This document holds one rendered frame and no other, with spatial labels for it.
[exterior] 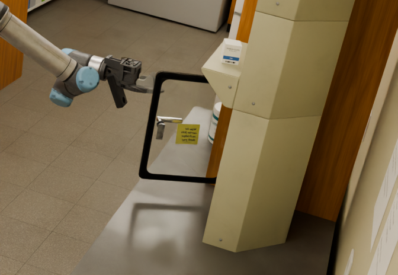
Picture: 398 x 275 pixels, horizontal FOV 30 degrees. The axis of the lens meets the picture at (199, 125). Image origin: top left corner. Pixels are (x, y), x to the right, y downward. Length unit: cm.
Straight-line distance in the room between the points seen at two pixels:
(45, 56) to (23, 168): 226
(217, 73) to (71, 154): 265
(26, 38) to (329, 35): 88
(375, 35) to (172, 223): 88
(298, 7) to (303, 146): 47
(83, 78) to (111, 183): 219
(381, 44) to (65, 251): 206
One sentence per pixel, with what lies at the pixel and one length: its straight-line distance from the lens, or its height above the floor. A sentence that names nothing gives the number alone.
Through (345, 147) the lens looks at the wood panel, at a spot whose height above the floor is 123.
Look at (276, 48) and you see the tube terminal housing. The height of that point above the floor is 162.
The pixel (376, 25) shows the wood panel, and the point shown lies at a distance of 241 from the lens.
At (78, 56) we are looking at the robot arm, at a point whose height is 136.
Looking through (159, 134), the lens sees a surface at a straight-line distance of 246.
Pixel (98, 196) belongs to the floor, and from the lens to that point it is 429.
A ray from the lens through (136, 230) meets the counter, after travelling 237.
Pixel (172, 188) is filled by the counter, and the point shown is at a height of 94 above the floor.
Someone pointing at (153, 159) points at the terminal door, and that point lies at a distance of 252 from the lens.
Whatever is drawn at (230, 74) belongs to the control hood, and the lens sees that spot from 213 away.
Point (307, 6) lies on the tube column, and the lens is 205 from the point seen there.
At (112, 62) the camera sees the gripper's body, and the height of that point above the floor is 137.
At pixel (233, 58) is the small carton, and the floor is 153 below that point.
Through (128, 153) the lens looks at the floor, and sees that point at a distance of 478.
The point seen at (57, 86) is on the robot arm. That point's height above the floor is 128.
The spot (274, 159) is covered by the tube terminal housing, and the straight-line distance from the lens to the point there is 224.
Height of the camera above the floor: 227
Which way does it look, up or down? 25 degrees down
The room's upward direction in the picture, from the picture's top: 12 degrees clockwise
